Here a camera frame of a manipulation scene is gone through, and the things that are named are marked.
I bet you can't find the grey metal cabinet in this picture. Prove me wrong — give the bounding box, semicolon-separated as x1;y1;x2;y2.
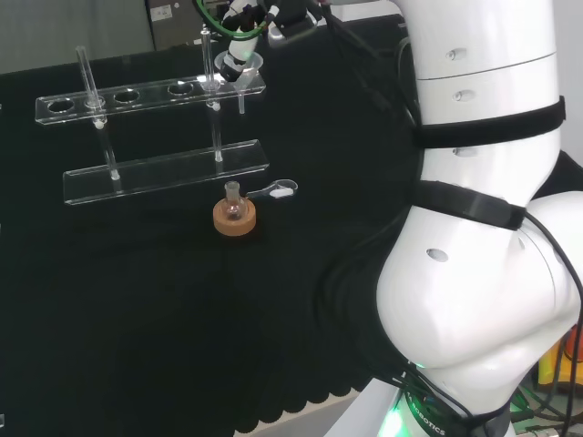
144;0;205;51

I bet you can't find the clear plastic funnel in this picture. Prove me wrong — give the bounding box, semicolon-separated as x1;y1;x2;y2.
215;49;266;116

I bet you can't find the yellow stop button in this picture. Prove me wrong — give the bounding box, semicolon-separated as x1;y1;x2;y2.
537;318;583;392

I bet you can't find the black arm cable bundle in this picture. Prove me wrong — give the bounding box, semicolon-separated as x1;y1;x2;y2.
316;0;438;379

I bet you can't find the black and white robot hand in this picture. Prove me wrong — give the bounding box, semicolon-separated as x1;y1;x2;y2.
220;0;320;84

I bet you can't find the clear acrylic funnel stand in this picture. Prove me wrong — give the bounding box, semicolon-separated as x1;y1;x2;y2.
35;26;271;207

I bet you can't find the green hand cable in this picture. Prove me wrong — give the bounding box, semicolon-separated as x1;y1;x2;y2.
191;0;272;38

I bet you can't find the pale board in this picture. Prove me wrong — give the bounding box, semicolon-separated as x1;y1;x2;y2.
323;376;404;437

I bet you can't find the black bench cloth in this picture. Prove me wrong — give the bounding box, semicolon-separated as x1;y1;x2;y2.
0;12;583;436

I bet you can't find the black and green cable bundle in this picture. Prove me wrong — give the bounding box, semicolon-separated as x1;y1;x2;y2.
509;381;583;437

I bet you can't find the cork ring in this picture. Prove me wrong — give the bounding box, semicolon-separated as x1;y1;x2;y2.
211;198;258;239

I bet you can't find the clear weighing funnel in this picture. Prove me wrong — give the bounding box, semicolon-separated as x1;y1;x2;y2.
245;178;300;200

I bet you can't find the small round-bottom glass flask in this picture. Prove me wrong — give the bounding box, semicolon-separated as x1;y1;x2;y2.
222;180;248;224

